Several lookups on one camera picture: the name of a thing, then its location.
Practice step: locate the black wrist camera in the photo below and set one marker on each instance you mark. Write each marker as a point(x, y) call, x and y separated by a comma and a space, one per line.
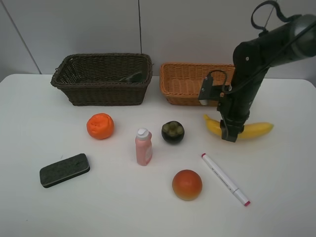
point(209, 94)

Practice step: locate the dark green bottle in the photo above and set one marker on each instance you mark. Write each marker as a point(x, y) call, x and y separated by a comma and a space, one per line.
point(133, 78)

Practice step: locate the yellow banana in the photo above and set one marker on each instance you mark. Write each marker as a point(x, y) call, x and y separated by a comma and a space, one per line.
point(251, 131)

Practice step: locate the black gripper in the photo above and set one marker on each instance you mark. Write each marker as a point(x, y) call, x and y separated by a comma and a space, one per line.
point(234, 112)

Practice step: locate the dark brown wicker basket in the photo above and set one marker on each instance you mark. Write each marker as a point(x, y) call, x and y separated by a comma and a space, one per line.
point(92, 79)

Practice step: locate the dark mangosteen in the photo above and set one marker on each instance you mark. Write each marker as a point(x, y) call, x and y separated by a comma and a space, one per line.
point(173, 132)

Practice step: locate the orange red peach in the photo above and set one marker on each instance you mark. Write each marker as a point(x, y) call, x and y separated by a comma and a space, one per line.
point(187, 185)

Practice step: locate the orange wicker basket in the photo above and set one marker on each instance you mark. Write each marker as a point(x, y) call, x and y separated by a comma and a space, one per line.
point(180, 83)

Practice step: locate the white marker pink caps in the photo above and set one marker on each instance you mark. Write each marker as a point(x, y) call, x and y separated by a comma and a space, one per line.
point(230, 185)

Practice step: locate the orange tangerine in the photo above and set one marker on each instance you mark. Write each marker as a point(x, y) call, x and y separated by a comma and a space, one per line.
point(100, 126)

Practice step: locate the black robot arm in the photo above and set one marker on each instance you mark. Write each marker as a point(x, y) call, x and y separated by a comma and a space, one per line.
point(252, 59)

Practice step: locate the pink bottle white cap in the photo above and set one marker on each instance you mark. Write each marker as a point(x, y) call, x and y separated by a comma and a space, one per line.
point(143, 143)

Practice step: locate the black whiteboard eraser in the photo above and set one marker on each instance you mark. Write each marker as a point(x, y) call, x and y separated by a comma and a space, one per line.
point(64, 170)

